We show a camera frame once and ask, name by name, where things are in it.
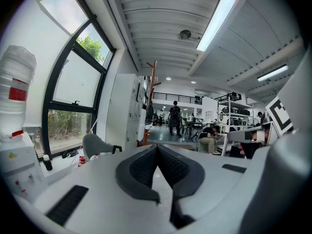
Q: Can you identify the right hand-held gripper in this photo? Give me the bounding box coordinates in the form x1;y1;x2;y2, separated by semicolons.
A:
227;96;294;159

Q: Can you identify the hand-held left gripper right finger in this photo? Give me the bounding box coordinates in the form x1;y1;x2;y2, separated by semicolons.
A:
156;144;206;230

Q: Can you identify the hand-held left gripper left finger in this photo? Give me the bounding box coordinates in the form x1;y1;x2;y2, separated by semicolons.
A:
115;144;161;204

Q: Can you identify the brown wooden coat rack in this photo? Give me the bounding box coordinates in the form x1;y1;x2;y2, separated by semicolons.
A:
136;60;162;147

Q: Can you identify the metal storage shelf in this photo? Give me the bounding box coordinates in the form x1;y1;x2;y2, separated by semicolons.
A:
216;92;254;156

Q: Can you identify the black box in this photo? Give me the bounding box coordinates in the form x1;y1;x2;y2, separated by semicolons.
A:
229;145;242;158

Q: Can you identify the black legged desk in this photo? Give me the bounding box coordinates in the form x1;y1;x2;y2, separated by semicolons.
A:
182;120;204;137

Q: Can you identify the grey chair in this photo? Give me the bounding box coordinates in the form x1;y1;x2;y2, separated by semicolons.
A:
82;133;123;162

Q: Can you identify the long ceiling light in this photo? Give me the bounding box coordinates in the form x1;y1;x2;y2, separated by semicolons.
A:
256;64;289;82
196;0;237;52

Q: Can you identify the black shoes pair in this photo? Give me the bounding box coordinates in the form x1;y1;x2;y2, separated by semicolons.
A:
61;149;79;159

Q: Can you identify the white metal locker cabinet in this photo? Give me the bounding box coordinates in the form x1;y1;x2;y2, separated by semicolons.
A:
105;73;147;151

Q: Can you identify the black balcony railing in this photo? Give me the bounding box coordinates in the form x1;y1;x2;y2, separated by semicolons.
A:
153;92;203;105

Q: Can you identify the black bottle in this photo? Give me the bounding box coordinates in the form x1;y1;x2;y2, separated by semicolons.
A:
42;154;53;172

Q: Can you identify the white water dispenser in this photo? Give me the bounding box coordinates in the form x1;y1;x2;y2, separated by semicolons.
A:
0;132;47;202

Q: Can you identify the large water jug red label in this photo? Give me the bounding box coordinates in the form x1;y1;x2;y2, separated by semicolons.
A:
0;44;37;141

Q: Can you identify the black window frame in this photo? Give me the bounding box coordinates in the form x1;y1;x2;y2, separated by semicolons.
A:
41;0;117;158

